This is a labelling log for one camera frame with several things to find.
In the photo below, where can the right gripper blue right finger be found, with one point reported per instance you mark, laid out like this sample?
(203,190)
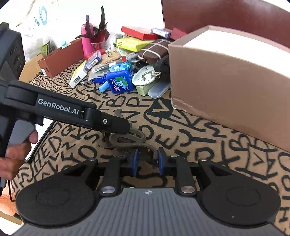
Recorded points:
(179,168)

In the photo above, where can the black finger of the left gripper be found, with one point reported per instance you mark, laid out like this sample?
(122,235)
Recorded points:
(99,121)

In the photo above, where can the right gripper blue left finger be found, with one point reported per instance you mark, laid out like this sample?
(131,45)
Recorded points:
(116,169)

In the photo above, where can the blue gum box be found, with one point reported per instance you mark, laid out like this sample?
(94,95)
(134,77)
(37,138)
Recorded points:
(120,81)

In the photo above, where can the person's left hand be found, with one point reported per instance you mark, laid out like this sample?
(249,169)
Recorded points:
(15,157)

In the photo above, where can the light blue tube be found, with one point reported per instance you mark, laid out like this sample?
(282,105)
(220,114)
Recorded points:
(104,87)

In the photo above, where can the white barcode box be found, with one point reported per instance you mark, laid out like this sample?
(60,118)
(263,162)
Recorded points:
(78,75)

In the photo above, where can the small reddish brown tray box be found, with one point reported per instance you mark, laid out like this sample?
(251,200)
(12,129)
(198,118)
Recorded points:
(62,58)

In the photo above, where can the blue white card pack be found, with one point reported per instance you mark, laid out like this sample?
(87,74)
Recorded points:
(92,61)

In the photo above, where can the clear plastic case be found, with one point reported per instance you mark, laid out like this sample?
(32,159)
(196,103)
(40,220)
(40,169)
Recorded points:
(159,89)

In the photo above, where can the pink bottle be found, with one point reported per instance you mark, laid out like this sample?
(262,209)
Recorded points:
(86,39)

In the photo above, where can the dark feather plant in cup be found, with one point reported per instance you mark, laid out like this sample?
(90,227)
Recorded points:
(100,34)

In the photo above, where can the yellow green medicine box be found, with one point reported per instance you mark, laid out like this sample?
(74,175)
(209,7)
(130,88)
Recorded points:
(132,44)

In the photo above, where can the brown pouch with white stripes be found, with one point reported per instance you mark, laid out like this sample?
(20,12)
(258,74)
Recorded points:
(154,51)

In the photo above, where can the red flat box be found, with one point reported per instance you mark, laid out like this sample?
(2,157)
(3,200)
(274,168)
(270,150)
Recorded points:
(139,33)

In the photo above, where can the blue white small box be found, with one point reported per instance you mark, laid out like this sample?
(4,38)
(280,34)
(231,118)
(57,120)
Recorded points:
(164,33)

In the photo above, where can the dark red box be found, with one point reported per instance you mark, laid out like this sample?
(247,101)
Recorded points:
(177,34)

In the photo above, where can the large brown cardboard box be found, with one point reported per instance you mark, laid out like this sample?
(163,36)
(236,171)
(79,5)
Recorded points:
(237,79)

